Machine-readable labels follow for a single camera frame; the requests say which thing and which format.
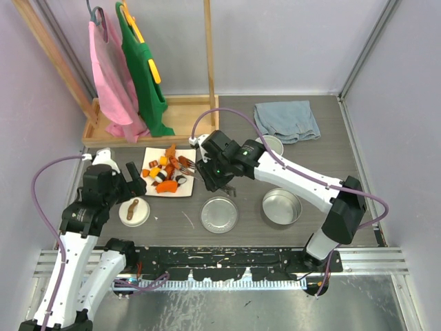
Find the wooden clothes rack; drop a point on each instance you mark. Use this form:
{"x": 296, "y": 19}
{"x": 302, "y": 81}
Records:
{"x": 185, "y": 113}

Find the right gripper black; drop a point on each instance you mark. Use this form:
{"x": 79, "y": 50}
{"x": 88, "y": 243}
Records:
{"x": 213, "y": 183}

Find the brown fried piece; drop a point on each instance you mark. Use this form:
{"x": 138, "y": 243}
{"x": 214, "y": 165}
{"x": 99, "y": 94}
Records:
{"x": 185, "y": 162}

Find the metal tongs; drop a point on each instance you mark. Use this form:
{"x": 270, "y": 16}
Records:
{"x": 193, "y": 172}

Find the pink apron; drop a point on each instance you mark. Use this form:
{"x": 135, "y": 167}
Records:
{"x": 114, "y": 85}

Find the orange shrimp piece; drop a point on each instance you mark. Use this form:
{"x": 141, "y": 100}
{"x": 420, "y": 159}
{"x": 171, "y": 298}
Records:
{"x": 171, "y": 151}

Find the salmon nigiri toy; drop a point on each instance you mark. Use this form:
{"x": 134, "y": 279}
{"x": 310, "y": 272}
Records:
{"x": 167, "y": 186}

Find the blue cloth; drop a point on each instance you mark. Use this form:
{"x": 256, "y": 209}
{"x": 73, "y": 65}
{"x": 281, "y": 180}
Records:
{"x": 288, "y": 121}

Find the round metal tin lid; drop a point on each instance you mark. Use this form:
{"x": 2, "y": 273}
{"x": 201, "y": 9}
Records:
{"x": 219, "y": 215}

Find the grey hanger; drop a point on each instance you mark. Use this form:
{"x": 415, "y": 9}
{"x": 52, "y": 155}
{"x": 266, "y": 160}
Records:
{"x": 97, "y": 16}

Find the white square plate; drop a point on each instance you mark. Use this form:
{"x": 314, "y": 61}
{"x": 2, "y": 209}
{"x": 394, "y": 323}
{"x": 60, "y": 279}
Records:
{"x": 151, "y": 160}

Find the white cylindrical container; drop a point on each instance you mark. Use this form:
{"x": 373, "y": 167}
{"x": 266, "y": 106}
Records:
{"x": 274, "y": 144}

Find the white lid brown handle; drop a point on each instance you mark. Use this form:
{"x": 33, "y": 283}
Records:
{"x": 134, "y": 212}

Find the green apron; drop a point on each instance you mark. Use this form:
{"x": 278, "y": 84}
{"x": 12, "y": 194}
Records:
{"x": 151, "y": 102}

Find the yellow hanger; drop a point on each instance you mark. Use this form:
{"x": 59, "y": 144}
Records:
{"x": 132, "y": 23}

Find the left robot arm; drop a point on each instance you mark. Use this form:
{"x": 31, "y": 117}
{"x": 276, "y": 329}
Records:
{"x": 72, "y": 298}

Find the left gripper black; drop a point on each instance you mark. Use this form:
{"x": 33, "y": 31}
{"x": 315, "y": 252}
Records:
{"x": 134, "y": 188}

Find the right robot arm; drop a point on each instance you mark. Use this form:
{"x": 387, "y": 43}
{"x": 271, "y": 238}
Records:
{"x": 341, "y": 201}

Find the round metal tin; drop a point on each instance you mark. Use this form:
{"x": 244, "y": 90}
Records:
{"x": 281, "y": 207}

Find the white rice nori sushi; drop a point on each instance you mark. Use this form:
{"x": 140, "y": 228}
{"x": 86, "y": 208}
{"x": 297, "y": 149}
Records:
{"x": 159, "y": 175}

